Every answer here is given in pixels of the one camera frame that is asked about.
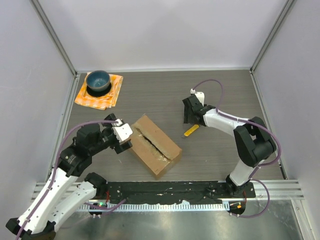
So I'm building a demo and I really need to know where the black round coaster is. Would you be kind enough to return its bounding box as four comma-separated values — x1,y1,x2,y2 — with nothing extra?
86,83,112,97

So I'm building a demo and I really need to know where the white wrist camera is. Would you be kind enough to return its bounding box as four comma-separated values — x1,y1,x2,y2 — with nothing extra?
190,88,205,106
111,118,133,143

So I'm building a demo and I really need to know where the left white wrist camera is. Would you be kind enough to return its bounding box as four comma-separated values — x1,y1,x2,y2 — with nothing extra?
111,118,133,143

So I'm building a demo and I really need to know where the brown cardboard express box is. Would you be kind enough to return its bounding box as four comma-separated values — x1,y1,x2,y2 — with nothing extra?
130,114,183,180

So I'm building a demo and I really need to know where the blue ceramic bowl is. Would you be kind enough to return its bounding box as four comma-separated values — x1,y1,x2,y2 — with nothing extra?
85,70,111,92

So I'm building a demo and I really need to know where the purple cable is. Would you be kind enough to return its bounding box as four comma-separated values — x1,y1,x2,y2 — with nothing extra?
192,79,283,218
14,119,126,240

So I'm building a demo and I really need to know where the aluminium frame rail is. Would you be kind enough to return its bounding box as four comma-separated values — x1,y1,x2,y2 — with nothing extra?
31,180,304,202

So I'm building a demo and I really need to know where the white slotted cable duct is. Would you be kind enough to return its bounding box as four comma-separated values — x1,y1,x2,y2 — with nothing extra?
77,201,230,212

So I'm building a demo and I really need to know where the yellow utility knife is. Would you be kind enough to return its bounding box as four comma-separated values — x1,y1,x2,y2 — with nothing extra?
182,124,200,138

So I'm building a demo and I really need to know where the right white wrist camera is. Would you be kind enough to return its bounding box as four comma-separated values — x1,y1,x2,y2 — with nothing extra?
190,88,205,106

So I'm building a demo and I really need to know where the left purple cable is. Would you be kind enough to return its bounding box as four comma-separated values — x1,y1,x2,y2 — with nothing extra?
14,119,126,240

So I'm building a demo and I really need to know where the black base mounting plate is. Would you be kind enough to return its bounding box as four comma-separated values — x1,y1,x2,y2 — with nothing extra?
93,180,256,205

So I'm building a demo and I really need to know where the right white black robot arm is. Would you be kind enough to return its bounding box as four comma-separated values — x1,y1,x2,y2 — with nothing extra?
182,94,276,198

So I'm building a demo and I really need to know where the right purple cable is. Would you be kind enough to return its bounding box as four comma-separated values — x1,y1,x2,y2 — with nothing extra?
192,79,283,218

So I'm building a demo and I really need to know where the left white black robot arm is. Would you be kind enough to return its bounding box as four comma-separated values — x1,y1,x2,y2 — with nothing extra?
6,113,133,240

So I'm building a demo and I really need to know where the orange checkered cloth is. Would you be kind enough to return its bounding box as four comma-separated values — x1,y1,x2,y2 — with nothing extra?
74,72,124,110

